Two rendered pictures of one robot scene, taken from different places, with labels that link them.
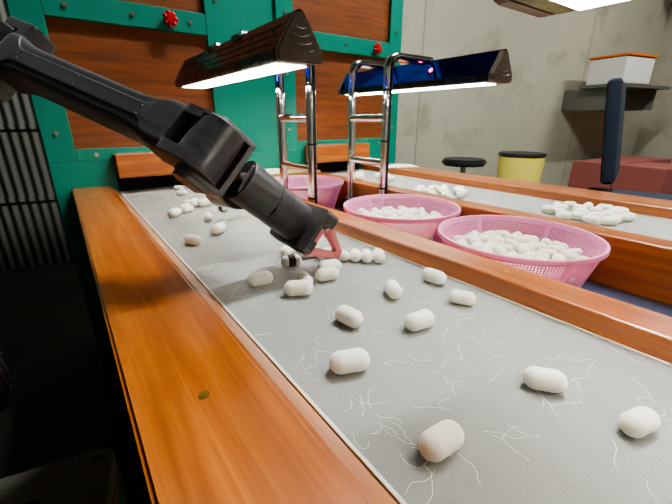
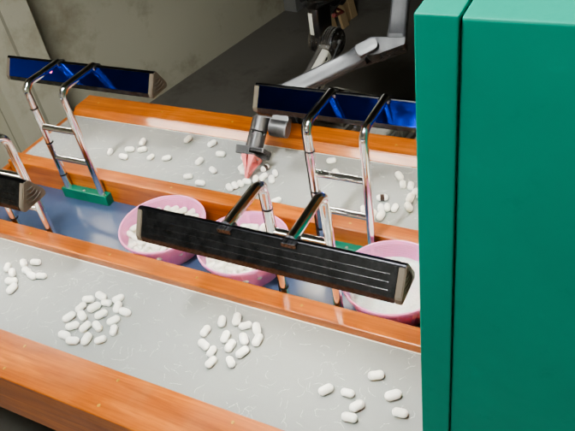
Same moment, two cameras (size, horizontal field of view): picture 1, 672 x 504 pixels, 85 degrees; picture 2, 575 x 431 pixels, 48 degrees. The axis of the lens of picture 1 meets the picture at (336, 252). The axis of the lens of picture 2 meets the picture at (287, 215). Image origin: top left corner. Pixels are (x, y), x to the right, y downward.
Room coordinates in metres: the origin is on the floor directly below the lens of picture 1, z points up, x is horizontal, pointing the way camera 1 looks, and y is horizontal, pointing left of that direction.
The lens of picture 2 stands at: (2.18, -0.53, 1.97)
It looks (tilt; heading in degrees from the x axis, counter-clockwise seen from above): 39 degrees down; 158
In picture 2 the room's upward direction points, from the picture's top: 11 degrees counter-clockwise
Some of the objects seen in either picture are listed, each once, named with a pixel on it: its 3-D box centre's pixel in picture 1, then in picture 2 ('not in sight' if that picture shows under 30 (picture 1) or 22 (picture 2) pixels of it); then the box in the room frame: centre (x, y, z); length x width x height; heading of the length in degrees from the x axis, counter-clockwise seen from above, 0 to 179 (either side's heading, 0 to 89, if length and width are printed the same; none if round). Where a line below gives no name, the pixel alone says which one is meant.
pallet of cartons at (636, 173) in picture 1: (639, 183); not in sight; (4.29, -3.55, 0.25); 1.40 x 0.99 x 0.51; 116
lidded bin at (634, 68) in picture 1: (619, 71); not in sight; (4.42, -3.09, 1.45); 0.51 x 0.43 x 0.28; 116
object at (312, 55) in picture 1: (227, 60); (360, 106); (0.89, 0.23, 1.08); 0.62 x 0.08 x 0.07; 36
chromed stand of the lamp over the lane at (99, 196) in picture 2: not in sight; (82, 132); (0.15, -0.40, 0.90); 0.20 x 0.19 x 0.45; 36
